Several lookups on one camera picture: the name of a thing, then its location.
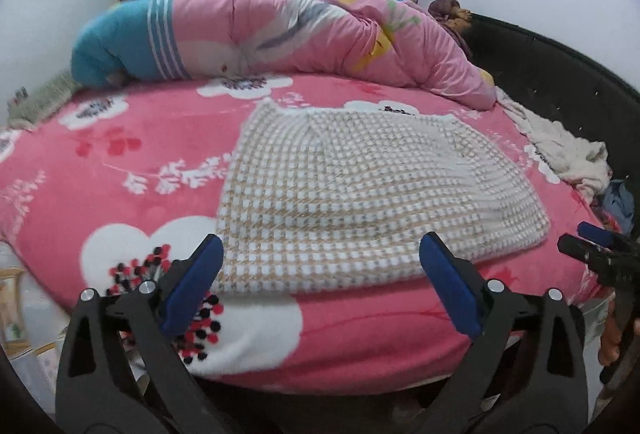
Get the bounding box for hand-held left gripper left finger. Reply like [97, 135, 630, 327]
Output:
[56, 234, 224, 434]

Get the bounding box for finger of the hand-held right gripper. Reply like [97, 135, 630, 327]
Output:
[577, 221, 622, 249]
[557, 234, 640, 287]

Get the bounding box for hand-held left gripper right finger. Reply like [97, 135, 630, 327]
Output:
[419, 231, 588, 434]

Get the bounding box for beige white checked jacket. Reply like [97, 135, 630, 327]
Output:
[214, 98, 551, 295]

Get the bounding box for person's right hand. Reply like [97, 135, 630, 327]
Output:
[601, 299, 624, 366]

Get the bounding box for blue garment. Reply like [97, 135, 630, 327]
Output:
[592, 179, 636, 232]

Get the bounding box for cream fleece cloth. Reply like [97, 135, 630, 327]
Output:
[497, 86, 612, 197]

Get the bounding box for pink floral blanket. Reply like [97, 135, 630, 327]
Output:
[0, 72, 621, 395]

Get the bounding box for black padded headboard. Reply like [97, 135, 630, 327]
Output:
[465, 11, 640, 235]

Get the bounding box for grey textured mat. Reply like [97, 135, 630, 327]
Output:
[7, 71, 81, 129]

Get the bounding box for maroon cloth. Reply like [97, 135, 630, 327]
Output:
[427, 0, 473, 59]

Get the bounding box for pink printed quilt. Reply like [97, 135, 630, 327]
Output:
[70, 0, 498, 109]

